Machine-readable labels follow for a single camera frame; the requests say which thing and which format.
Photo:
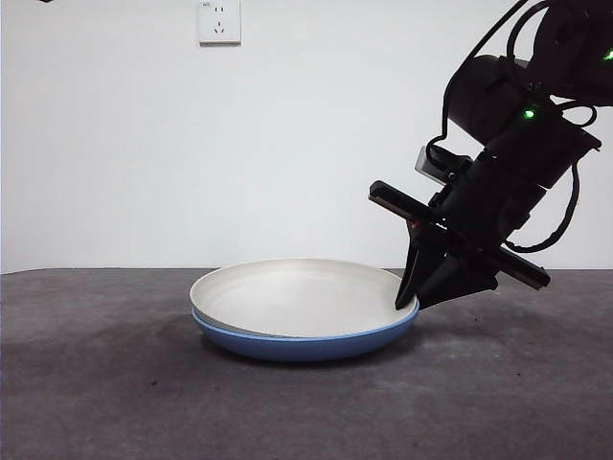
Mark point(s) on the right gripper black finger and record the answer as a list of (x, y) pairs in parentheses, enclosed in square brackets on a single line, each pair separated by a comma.
[(460, 280), (419, 261)]

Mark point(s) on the white round plate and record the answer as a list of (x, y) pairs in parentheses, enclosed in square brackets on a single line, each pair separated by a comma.
[(297, 297)]

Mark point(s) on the blue round plate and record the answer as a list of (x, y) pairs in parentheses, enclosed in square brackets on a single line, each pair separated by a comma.
[(297, 350)]

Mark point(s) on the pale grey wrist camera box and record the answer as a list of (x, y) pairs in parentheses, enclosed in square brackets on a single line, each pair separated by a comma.
[(424, 163)]

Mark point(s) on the white wall power socket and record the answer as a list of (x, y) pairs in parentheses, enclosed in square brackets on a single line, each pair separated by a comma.
[(220, 29)]

